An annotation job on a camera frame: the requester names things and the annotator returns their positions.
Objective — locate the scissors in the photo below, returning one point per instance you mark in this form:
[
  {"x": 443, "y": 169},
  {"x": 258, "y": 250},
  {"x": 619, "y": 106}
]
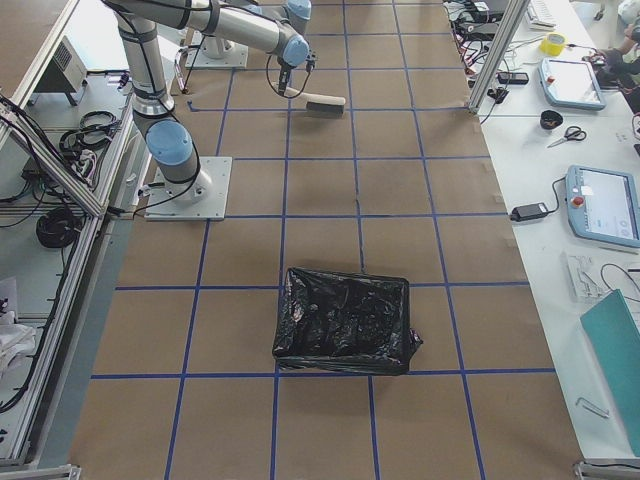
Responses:
[{"x": 572, "y": 133}]

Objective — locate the teal folder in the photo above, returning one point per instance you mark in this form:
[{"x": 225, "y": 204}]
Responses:
[{"x": 614, "y": 338}]

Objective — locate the allen key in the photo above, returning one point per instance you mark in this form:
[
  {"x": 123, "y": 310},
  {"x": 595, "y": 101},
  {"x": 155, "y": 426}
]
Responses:
[{"x": 592, "y": 407}]

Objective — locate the right black-lined trash bin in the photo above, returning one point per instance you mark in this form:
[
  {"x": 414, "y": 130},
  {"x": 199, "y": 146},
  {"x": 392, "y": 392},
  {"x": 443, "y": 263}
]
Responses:
[{"x": 345, "y": 322}]

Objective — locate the yellow tape roll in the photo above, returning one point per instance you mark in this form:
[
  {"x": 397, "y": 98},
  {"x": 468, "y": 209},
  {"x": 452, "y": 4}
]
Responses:
[{"x": 553, "y": 44}]

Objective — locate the near teach pendant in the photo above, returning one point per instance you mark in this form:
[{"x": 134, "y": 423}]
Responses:
[{"x": 602, "y": 205}]

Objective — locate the black power adapter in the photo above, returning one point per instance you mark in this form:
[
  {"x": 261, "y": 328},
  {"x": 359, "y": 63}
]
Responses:
[{"x": 529, "y": 212}]

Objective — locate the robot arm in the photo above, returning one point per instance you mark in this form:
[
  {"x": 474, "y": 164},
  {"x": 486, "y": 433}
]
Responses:
[{"x": 277, "y": 31}]

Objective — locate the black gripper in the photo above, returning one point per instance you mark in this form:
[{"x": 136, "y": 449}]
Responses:
[{"x": 285, "y": 73}]

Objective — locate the grey electronics box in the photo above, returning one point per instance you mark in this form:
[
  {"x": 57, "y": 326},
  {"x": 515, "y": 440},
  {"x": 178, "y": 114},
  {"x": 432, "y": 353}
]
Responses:
[{"x": 65, "y": 74}]

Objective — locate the aluminium frame post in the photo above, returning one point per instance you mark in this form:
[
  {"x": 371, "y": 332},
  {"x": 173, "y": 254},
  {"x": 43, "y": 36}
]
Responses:
[{"x": 512, "y": 17}]

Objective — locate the far teach pendant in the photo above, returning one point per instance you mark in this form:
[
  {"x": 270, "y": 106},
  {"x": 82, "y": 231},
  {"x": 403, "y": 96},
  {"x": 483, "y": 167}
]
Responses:
[{"x": 570, "y": 84}]

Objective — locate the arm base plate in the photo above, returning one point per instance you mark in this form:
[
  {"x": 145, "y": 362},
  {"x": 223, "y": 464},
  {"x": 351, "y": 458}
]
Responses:
[
  {"x": 210, "y": 52},
  {"x": 205, "y": 199}
]

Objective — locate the white hand brush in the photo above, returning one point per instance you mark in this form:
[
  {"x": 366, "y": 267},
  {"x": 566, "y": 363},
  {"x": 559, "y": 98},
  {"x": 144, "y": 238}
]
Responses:
[{"x": 318, "y": 103}]

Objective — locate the teach pendant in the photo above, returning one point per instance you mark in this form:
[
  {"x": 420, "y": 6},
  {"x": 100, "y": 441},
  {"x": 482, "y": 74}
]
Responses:
[
  {"x": 570, "y": 84},
  {"x": 602, "y": 205}
]

